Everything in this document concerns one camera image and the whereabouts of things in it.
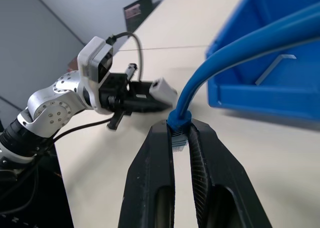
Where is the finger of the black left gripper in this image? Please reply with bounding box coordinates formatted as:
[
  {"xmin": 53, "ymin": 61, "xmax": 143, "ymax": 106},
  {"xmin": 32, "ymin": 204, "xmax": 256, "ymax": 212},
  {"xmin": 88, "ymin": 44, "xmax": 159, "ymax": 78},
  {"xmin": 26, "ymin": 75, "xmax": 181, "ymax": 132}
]
[
  {"xmin": 128, "ymin": 81, "xmax": 154, "ymax": 99},
  {"xmin": 123, "ymin": 97, "xmax": 174, "ymax": 114}
]

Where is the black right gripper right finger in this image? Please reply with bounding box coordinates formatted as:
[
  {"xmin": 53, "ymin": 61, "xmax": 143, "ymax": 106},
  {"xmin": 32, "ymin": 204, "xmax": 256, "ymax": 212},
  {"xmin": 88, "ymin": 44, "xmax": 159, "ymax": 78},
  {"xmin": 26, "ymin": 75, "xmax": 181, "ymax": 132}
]
[{"xmin": 187, "ymin": 119, "xmax": 274, "ymax": 228}]

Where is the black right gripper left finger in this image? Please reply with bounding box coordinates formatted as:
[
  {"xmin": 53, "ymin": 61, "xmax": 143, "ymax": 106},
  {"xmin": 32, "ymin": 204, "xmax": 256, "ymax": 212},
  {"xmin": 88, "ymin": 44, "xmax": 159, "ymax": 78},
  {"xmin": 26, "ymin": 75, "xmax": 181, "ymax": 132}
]
[{"xmin": 117, "ymin": 121, "xmax": 175, "ymax": 228}]

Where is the white ethernet coupler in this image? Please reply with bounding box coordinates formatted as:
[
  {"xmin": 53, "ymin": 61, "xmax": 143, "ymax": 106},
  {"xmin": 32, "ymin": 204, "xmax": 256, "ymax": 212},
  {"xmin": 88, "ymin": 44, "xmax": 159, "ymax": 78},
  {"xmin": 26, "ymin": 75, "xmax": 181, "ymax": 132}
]
[{"xmin": 148, "ymin": 77, "xmax": 179, "ymax": 106}]

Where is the blue ethernet cable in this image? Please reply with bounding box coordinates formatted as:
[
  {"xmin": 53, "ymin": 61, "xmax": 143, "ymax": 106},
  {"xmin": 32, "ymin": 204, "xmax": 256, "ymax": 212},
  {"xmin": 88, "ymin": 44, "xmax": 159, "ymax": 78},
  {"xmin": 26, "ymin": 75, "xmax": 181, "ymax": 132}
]
[{"xmin": 166, "ymin": 0, "xmax": 320, "ymax": 155}]

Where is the blue plastic bin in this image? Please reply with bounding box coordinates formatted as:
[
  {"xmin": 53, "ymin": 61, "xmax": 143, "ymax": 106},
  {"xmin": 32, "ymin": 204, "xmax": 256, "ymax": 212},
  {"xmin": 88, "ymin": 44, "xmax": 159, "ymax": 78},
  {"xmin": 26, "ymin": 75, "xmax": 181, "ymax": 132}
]
[{"xmin": 204, "ymin": 0, "xmax": 320, "ymax": 121}]

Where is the black sign board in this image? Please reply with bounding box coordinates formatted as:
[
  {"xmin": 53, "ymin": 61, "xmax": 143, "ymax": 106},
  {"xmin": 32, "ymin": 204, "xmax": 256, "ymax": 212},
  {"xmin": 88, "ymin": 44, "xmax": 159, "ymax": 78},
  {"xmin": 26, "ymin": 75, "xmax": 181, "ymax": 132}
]
[{"xmin": 122, "ymin": 0, "xmax": 154, "ymax": 34}]

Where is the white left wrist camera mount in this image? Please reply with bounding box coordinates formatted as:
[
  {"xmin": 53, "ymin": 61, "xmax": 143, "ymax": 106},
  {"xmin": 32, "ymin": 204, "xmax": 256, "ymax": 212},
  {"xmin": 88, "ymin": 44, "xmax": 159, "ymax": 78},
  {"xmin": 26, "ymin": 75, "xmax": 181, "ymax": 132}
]
[{"xmin": 76, "ymin": 36, "xmax": 115, "ymax": 115}]

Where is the grey camera cable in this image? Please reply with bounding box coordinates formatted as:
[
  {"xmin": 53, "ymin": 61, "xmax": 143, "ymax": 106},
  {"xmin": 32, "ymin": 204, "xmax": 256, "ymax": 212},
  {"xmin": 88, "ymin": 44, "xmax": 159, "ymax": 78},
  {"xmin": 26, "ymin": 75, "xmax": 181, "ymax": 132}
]
[{"xmin": 105, "ymin": 32, "xmax": 144, "ymax": 82}]

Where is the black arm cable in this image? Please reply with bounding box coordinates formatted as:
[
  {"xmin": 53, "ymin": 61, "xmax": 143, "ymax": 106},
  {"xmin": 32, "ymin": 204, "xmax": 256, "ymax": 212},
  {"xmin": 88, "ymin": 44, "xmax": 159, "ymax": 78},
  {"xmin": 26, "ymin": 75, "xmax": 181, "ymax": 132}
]
[{"xmin": 0, "ymin": 114, "xmax": 114, "ymax": 215}]

